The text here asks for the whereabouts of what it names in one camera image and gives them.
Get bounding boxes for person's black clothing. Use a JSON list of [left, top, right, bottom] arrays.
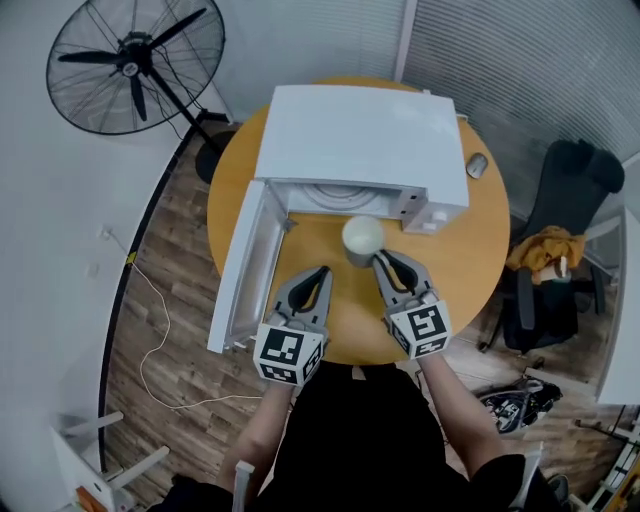
[[159, 359, 561, 512]]

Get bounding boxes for white harness strap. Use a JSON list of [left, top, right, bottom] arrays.
[[234, 460, 255, 512], [514, 442, 544, 512]]

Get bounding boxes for white floor cable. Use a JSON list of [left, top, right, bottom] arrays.
[[127, 257, 264, 411]]

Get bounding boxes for black standing fan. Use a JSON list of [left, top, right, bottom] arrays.
[[45, 0, 236, 184]]

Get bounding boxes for grey computer mouse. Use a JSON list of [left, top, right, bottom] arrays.
[[465, 152, 489, 180]]

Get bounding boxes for white desk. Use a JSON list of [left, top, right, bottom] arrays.
[[597, 204, 640, 406]]

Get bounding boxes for glass partition with blinds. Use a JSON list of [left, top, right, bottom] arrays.
[[219, 0, 640, 166]]

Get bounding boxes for person's right forearm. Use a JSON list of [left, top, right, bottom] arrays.
[[417, 357, 504, 481]]

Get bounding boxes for yellow cloth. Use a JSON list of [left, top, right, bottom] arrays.
[[507, 225, 586, 274]]

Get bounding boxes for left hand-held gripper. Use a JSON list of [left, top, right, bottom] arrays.
[[253, 265, 334, 387]]

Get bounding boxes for person's left forearm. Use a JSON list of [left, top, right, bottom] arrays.
[[219, 382, 294, 496]]

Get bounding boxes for black office chair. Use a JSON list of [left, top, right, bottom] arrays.
[[477, 138, 626, 354]]

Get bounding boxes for small white table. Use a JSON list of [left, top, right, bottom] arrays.
[[49, 410, 171, 512]]

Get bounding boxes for white cup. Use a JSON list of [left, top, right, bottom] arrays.
[[341, 215, 386, 269]]

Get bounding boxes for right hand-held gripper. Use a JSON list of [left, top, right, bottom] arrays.
[[372, 249, 454, 360]]

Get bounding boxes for white microwave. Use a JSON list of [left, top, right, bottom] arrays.
[[207, 83, 471, 354]]

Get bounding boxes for small brown white package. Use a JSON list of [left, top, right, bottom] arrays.
[[537, 254, 574, 284]]

